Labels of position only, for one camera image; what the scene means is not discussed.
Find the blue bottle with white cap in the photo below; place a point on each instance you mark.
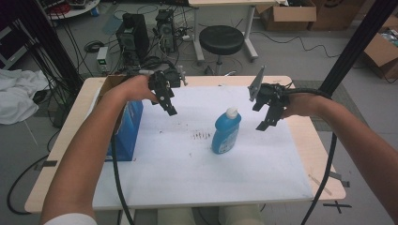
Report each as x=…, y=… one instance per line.
x=225, y=134

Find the thin wooden stick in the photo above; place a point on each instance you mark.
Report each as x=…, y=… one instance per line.
x=319, y=184

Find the grey tape strip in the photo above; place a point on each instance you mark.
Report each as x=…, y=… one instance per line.
x=47, y=163
x=341, y=182

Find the light wooden table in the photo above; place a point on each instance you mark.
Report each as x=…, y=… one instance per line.
x=313, y=150

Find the white shirt sleeve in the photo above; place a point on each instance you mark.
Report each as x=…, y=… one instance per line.
x=72, y=219

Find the person's right hand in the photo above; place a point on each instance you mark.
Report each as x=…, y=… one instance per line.
x=300, y=104

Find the round white table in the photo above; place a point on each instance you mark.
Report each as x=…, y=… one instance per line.
x=78, y=11

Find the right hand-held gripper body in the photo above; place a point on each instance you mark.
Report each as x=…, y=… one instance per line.
x=272, y=93

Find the black round stool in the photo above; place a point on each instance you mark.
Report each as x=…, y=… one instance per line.
x=221, y=39

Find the white metal-legged table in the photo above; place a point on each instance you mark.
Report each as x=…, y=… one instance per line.
x=251, y=28

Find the white mat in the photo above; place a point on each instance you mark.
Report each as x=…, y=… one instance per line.
x=194, y=175

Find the white cloth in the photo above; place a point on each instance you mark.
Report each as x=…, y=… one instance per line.
x=18, y=93

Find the small black computer tower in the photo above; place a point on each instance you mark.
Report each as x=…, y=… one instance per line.
x=165, y=29

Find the large black computer tower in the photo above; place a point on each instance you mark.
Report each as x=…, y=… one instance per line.
x=133, y=34

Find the person's leg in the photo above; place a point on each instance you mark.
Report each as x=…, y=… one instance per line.
x=175, y=217
x=241, y=215

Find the white power supply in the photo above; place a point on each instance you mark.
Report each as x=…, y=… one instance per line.
x=102, y=59

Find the open brown cardboard box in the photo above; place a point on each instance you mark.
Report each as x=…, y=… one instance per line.
x=294, y=14

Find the person's right leg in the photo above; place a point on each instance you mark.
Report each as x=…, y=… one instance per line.
x=241, y=215

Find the black metal post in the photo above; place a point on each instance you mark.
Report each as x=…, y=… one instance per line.
x=359, y=37

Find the blue cardboard box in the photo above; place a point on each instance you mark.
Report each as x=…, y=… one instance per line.
x=130, y=131

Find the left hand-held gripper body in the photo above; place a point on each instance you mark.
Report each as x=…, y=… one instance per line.
x=164, y=80

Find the closed brown cardboard box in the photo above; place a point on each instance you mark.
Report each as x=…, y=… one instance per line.
x=338, y=15

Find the cardboard box with packets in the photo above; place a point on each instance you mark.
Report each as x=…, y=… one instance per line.
x=380, y=53

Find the person's left hand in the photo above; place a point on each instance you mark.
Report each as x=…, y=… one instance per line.
x=137, y=89

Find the person's left leg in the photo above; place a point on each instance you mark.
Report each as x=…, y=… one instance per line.
x=175, y=217

